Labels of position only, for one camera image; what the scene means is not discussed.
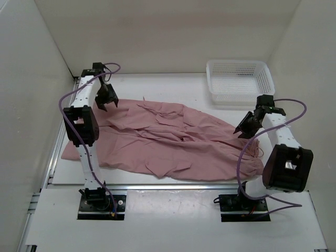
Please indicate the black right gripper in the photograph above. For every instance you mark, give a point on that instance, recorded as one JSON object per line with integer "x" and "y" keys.
{"x": 243, "y": 125}

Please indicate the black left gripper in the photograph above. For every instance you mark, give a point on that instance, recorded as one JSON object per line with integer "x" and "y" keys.
{"x": 111, "y": 96}

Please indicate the pink trousers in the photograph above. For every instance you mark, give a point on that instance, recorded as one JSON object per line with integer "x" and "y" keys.
{"x": 172, "y": 140}

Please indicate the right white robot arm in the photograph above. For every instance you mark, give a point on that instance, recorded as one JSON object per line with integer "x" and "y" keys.
{"x": 288, "y": 165}

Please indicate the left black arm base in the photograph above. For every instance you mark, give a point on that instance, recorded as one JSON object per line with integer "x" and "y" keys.
{"x": 103, "y": 209}

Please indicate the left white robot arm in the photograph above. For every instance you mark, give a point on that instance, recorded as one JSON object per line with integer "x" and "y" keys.
{"x": 82, "y": 130}

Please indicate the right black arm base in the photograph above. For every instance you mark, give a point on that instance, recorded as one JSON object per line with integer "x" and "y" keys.
{"x": 238, "y": 208}

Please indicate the white plastic basket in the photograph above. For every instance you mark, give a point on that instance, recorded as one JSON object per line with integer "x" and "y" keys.
{"x": 238, "y": 82}

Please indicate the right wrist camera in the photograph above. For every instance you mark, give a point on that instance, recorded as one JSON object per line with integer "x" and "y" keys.
{"x": 265, "y": 100}

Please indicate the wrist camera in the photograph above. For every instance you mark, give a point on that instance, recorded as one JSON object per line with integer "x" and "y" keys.
{"x": 98, "y": 68}
{"x": 265, "y": 100}

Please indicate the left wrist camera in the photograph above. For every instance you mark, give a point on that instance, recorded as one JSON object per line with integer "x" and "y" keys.
{"x": 98, "y": 68}

